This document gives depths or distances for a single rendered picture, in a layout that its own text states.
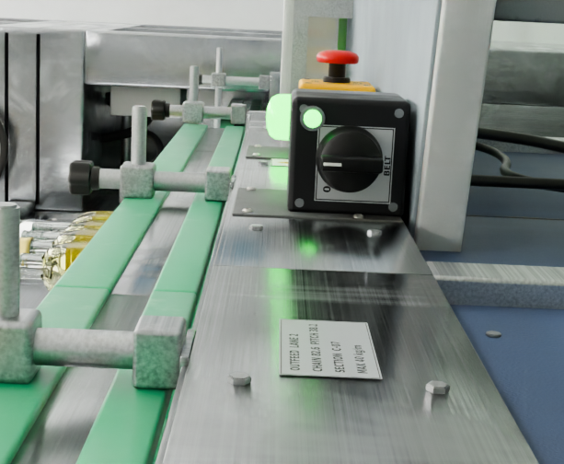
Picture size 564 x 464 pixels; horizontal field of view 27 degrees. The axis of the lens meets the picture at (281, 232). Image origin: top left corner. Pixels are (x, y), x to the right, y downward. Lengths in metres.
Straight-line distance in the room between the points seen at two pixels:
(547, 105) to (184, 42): 0.75
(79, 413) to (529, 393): 0.19
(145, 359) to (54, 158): 1.96
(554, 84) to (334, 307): 1.91
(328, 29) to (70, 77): 0.95
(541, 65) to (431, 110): 1.69
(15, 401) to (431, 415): 0.16
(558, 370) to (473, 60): 0.25
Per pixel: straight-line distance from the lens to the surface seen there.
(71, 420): 0.46
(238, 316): 0.53
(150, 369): 0.48
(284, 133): 1.09
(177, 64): 2.38
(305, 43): 1.56
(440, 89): 0.74
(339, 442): 0.39
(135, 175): 0.93
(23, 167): 2.45
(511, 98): 2.42
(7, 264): 0.49
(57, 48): 2.41
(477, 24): 0.73
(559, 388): 0.53
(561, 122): 2.45
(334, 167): 0.75
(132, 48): 2.39
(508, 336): 0.60
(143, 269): 0.71
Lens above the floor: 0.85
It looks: 1 degrees down
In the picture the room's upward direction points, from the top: 87 degrees counter-clockwise
